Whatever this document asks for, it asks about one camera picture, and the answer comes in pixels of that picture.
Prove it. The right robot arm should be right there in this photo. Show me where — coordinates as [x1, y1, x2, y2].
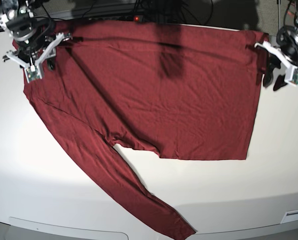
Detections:
[0, 0, 269, 98]

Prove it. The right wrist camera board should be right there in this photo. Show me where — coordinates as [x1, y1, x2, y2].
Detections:
[24, 65, 40, 83]

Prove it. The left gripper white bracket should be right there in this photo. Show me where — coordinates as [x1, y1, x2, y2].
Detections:
[254, 40, 298, 91]

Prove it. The dark red long-sleeve shirt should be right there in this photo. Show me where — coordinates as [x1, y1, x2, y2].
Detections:
[23, 20, 269, 240]

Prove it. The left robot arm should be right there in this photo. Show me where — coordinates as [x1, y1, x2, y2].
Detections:
[254, 0, 298, 91]

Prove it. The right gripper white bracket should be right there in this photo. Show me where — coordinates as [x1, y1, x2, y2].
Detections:
[2, 32, 73, 83]

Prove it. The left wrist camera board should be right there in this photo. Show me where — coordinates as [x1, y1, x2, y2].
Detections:
[290, 69, 298, 86]

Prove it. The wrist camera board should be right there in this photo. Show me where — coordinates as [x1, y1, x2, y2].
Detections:
[290, 69, 298, 86]
[24, 65, 40, 83]

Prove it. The white power strip red switch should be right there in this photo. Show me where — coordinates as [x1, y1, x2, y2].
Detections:
[88, 15, 143, 22]

